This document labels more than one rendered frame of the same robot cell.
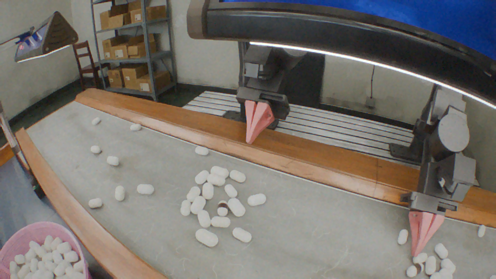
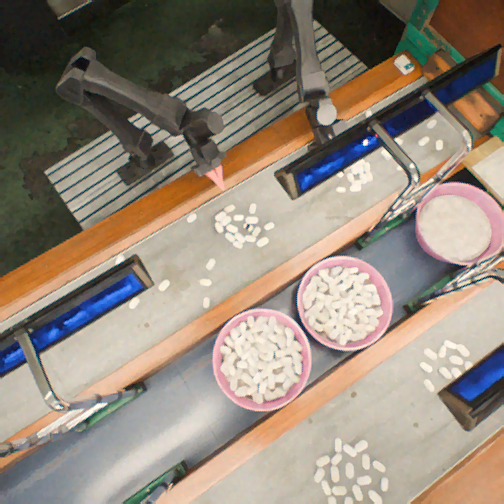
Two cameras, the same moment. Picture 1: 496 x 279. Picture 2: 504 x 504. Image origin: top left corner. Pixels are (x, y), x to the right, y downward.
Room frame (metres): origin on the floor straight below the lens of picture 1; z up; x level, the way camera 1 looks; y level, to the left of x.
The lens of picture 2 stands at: (0.01, 0.38, 1.78)
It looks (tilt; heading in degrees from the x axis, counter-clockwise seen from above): 73 degrees down; 302
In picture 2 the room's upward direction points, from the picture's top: 2 degrees counter-clockwise
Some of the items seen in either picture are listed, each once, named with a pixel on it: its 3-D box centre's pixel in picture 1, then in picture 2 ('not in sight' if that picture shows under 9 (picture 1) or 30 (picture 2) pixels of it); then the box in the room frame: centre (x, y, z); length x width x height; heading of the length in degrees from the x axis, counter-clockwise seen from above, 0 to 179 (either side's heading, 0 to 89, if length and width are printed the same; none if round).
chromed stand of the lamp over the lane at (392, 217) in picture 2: not in sight; (388, 179); (-0.05, -0.22, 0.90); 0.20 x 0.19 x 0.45; 63
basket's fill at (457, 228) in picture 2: not in sight; (451, 229); (-0.30, -0.29, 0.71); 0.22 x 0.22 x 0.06
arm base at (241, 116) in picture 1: (249, 110); (142, 157); (0.70, 0.00, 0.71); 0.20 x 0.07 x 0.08; 69
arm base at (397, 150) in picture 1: (418, 146); (278, 69); (0.48, -0.56, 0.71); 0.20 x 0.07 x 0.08; 69
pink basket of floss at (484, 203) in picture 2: not in sight; (453, 227); (-0.30, -0.29, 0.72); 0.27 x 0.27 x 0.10
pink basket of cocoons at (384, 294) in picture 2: not in sight; (341, 304); (-0.11, 0.11, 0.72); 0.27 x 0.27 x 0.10
